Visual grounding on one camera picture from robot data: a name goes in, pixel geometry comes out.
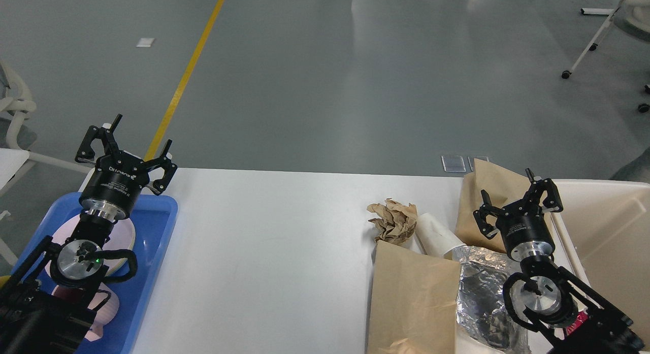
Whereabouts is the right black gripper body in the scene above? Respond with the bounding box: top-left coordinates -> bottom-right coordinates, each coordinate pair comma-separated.
495,206 -> 555,262

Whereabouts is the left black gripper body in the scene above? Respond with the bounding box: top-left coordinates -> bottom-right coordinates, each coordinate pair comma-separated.
79,153 -> 149,221

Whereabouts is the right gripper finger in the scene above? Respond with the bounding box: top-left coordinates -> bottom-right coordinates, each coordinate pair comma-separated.
473,189 -> 508,240
518,168 -> 564,213

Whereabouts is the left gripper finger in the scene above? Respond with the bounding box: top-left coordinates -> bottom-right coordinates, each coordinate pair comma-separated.
140,139 -> 177,195
75,114 -> 123,167

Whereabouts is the pink plate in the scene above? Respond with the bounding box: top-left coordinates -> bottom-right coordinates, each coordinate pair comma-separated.
46,215 -> 136,281

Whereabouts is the pink mug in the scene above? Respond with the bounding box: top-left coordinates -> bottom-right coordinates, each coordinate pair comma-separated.
52,283 -> 120,342

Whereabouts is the brown paper bag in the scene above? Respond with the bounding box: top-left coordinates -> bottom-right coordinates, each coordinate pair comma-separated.
455,159 -> 530,254
367,241 -> 461,353

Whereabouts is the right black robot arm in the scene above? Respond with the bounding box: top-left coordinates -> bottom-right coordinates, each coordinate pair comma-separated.
473,169 -> 645,353

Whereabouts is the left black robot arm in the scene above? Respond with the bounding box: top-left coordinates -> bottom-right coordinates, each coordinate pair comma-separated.
2,115 -> 177,353

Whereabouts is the clear floor plate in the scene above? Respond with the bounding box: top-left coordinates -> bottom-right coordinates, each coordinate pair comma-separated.
440,155 -> 491,173

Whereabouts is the beige plastic bin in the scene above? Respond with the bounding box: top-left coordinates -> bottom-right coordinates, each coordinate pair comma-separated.
556,179 -> 649,344

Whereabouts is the white paper cup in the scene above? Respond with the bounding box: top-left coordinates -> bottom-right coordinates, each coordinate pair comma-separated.
415,213 -> 465,258

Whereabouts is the blue plastic tray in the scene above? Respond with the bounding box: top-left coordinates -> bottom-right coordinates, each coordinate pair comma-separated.
10,192 -> 177,353

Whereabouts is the white side table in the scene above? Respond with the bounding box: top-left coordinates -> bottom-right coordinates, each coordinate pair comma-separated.
1,148 -> 29,266

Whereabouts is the crumpled brown paper ball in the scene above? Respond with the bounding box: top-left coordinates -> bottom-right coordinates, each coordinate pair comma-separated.
366,198 -> 418,245

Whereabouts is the crumpled aluminium foil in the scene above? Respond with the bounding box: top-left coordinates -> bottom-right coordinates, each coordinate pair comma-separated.
450,245 -> 531,353

